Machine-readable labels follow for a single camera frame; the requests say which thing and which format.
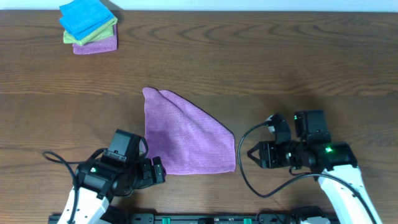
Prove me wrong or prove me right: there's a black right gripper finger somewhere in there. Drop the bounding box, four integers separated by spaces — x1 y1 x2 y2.
247 143 261 155
248 154 261 166

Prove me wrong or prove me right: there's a purple microfiber cloth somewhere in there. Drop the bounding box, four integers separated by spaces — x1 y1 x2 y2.
142 87 236 175

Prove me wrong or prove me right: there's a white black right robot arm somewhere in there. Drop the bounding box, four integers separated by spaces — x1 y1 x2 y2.
247 110 381 223

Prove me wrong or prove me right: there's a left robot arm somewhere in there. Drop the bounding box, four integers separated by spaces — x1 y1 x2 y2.
58 156 166 223

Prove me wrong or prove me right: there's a folded purple cloth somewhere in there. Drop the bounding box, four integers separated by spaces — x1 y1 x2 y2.
72 24 118 55

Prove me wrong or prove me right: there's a folded green cloth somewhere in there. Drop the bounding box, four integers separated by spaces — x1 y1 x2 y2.
63 17 118 46

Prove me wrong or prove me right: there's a folded blue cloth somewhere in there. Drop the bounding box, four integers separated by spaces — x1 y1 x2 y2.
59 0 117 40

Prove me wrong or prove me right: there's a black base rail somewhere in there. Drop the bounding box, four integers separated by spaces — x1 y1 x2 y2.
48 212 340 224

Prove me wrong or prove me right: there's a black left camera cable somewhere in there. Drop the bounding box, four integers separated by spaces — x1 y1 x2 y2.
42 136 149 224

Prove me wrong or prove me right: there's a black camera cable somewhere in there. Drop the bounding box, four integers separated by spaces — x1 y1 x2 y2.
42 136 149 224
237 121 379 224

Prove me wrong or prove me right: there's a black right camera cable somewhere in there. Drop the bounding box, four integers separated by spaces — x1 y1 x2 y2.
237 121 379 224

